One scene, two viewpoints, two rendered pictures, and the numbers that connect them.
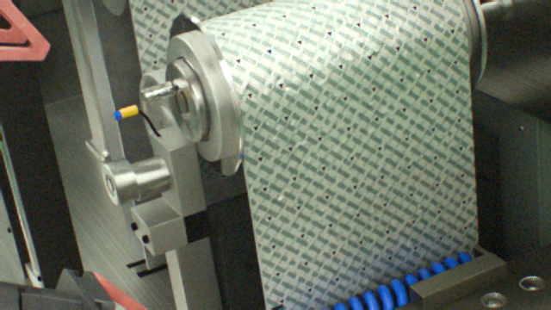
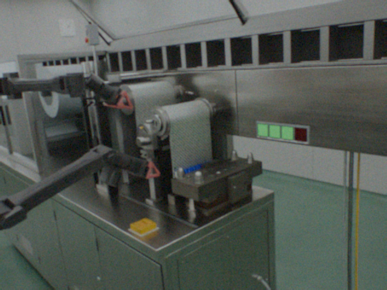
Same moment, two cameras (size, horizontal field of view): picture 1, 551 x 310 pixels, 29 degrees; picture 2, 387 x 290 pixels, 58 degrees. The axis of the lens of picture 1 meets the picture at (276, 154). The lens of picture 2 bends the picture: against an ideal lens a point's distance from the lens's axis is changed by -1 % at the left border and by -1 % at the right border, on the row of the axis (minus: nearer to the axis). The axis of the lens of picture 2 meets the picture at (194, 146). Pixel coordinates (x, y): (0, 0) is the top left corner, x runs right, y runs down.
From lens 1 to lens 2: 0.70 m
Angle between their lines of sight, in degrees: 21
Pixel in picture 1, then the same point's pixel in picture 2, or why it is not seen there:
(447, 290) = (209, 164)
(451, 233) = (207, 156)
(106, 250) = not seen: hidden behind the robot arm
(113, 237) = not seen: hidden behind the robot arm
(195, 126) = (159, 127)
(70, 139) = not seen: hidden behind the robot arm
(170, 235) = (150, 154)
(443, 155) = (205, 138)
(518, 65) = (217, 123)
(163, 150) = (149, 135)
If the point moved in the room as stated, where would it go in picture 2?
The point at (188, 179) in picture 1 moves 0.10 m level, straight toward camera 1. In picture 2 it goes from (155, 141) to (162, 145)
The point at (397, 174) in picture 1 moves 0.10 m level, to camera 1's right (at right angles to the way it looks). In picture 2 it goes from (197, 141) to (217, 138)
